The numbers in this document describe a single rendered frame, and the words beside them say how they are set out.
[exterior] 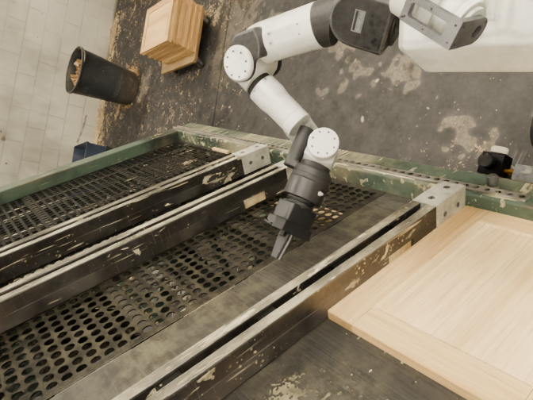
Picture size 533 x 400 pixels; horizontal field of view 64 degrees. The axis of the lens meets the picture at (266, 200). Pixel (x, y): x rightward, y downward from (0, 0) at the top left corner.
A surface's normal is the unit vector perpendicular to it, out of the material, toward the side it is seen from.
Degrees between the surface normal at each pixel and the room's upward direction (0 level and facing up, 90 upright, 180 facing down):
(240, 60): 30
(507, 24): 23
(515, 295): 58
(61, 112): 90
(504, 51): 68
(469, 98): 0
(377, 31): 46
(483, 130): 0
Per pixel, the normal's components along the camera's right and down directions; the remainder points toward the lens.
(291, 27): -0.56, 0.33
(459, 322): -0.17, -0.90
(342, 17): -0.47, 0.59
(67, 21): 0.67, 0.03
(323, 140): -0.13, -0.13
